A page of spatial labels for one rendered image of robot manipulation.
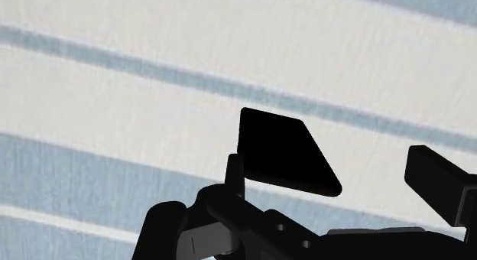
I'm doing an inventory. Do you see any black flat phone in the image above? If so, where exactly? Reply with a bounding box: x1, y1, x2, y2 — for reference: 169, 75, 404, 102
236, 106, 343, 198

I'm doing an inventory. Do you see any white blue striped bed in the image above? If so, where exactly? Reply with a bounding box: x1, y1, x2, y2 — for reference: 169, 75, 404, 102
0, 0, 477, 260

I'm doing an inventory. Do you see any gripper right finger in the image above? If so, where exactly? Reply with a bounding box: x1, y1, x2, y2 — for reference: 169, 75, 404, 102
404, 145, 477, 246

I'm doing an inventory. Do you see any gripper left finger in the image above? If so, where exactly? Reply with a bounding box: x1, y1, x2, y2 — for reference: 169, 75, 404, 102
131, 153, 320, 260

